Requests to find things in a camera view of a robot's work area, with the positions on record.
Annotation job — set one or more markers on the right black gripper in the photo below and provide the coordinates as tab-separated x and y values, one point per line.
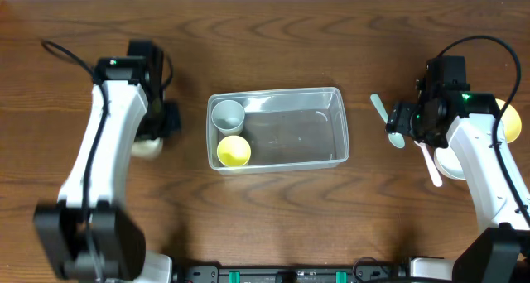
401	117

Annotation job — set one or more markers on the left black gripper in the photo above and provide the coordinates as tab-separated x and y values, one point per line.
172	127

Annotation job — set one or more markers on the mint green plastic spoon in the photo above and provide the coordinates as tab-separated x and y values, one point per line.
395	139

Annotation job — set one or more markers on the white plastic cup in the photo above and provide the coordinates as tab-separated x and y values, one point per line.
147	149

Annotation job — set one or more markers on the white plastic bowl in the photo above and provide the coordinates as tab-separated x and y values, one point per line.
448	164

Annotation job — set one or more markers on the grey plastic cup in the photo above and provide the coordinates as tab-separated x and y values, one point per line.
228	117

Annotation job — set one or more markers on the pale pink plastic fork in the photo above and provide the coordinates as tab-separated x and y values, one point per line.
431	167

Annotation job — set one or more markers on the yellow plastic cup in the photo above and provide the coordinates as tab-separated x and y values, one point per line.
234	151

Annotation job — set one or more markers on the yellow plastic bowl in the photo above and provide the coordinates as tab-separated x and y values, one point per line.
512	124

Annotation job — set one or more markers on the clear plastic container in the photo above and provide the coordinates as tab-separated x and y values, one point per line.
287	130

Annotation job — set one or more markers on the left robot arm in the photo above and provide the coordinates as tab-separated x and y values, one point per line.
87	235

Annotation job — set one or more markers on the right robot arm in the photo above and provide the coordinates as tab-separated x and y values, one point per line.
448	116

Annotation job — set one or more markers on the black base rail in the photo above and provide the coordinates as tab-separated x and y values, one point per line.
361	272

